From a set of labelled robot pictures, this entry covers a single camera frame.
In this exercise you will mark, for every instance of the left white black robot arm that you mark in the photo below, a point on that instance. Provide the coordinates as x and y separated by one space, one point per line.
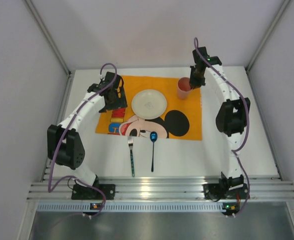
64 144

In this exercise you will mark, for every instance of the cream round plate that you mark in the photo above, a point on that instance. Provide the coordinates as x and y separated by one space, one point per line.
149 104

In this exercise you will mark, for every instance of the orange cartoon mouse cloth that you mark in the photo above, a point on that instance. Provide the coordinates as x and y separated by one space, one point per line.
182 118

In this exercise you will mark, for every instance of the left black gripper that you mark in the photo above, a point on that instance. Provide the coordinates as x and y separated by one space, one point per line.
120 99

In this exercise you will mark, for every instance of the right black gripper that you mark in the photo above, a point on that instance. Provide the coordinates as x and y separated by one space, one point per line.
195 80

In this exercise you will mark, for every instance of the aluminium mounting rail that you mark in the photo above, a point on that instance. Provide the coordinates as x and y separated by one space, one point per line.
263 189

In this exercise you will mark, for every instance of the perforated grey cable duct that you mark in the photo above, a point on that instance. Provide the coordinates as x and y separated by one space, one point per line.
139 207

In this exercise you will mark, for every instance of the fork with teal handle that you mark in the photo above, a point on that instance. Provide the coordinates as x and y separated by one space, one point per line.
130 144

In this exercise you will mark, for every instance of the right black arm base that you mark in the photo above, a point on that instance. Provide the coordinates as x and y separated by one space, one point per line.
215 193

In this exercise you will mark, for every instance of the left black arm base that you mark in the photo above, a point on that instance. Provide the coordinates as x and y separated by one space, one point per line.
80 192

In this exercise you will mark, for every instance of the blue metallic spoon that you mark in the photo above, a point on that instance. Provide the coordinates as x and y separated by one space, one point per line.
153 138

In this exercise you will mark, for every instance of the pink plastic cup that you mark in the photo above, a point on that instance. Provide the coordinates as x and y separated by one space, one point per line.
183 88

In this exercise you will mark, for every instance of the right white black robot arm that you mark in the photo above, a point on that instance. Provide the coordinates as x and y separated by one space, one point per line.
232 118

